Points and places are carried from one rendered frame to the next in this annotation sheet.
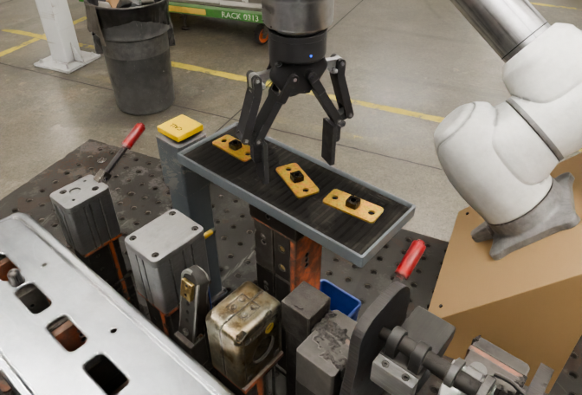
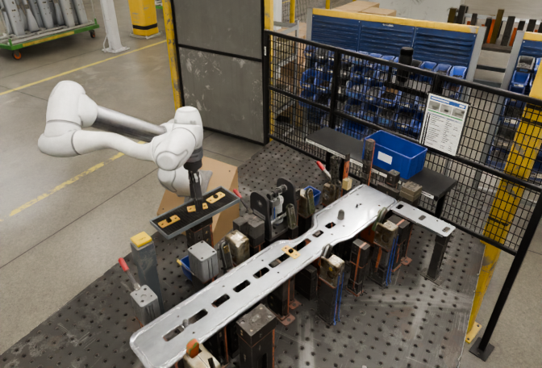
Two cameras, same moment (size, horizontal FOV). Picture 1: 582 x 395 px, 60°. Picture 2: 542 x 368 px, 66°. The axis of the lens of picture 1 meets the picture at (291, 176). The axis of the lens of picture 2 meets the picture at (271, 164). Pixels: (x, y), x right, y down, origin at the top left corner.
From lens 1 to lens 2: 1.53 m
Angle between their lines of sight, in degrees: 68
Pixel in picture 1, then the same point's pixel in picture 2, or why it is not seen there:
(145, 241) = (205, 254)
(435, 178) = (33, 257)
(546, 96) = not seen: hidden behind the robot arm
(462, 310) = (217, 219)
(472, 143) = (182, 172)
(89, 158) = not seen: outside the picture
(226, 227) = (109, 309)
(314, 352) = (256, 223)
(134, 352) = (235, 278)
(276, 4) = (198, 153)
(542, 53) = not seen: hidden behind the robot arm
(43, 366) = (235, 303)
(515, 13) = (156, 128)
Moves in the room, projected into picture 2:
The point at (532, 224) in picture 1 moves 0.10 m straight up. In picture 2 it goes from (204, 182) to (202, 166)
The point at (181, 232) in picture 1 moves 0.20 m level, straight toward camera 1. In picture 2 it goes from (203, 245) to (253, 239)
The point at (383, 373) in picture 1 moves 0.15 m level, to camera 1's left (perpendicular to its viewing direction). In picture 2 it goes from (274, 202) to (271, 223)
